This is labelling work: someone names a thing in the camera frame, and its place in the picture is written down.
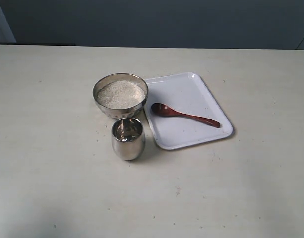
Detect steel bowl of rice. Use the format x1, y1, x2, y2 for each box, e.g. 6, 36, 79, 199
92, 73, 149, 119

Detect white plastic tray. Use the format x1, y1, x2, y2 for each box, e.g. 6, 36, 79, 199
144, 72, 233, 150

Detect white powder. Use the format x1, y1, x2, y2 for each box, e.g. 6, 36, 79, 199
97, 80, 146, 109

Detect steel cup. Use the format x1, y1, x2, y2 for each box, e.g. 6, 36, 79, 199
111, 118, 146, 161

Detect dark red wooden spoon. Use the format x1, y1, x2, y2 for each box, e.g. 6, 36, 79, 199
151, 103, 221, 128

